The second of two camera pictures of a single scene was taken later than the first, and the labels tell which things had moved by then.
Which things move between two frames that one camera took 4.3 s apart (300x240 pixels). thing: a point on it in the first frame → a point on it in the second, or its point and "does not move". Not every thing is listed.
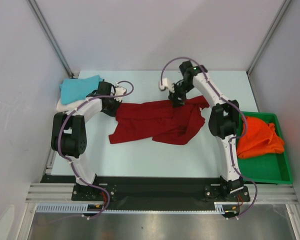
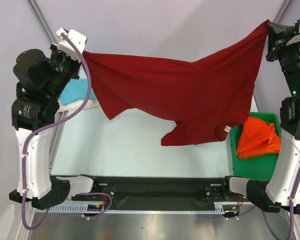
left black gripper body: (113, 105) → (64, 67)
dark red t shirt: (181, 124) → (205, 97)
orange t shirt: (261, 138) does not move
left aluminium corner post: (51, 37) does not move
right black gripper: (178, 97) → (275, 40)
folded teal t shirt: (73, 89) does not move
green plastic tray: (274, 168) does not move
